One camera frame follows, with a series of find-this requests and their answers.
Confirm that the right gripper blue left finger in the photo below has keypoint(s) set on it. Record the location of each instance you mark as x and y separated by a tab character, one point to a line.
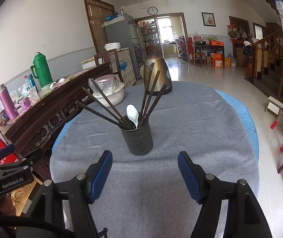
62	209

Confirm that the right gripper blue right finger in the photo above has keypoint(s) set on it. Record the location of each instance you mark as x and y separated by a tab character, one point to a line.
244	216

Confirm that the dark metal utensil holder cup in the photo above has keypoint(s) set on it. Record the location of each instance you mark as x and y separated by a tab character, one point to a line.
139	140

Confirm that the white plastic spoon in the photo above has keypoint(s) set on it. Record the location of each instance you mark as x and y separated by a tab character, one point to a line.
132	114

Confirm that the carved dark wooden sideboard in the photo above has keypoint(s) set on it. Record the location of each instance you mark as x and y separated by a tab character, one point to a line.
40	125

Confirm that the purple thermos bottle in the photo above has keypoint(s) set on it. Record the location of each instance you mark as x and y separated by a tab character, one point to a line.
7	103

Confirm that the blue water bottle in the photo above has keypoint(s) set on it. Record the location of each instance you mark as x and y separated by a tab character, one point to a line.
31	80

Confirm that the green thermos flask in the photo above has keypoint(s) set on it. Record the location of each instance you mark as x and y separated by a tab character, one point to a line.
40	70

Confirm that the grey tablecloth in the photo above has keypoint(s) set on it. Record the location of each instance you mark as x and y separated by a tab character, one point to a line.
146	196

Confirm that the white plastic basin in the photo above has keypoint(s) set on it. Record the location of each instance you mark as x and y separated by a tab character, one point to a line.
115	98

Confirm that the clear plastic bag with bowls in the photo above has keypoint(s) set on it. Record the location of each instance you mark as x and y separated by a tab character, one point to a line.
107	83

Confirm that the small white step stool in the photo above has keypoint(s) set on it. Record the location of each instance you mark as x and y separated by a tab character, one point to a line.
274	105

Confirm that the blue underlay cloth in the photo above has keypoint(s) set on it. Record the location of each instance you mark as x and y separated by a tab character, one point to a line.
239	107

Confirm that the cardboard appliance box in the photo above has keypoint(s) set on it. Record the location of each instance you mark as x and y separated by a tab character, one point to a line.
127	73

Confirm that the grey refrigerator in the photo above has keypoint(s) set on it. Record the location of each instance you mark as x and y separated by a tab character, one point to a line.
123	29

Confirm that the wooden stair railing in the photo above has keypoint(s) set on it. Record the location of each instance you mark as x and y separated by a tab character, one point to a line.
262	53

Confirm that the dark wooden side table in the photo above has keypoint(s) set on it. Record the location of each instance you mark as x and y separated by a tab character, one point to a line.
207	48

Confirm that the framed flower picture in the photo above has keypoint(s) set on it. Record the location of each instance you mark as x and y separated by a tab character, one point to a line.
208	19

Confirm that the round wall clock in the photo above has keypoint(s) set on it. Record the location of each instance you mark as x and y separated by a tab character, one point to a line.
152	11

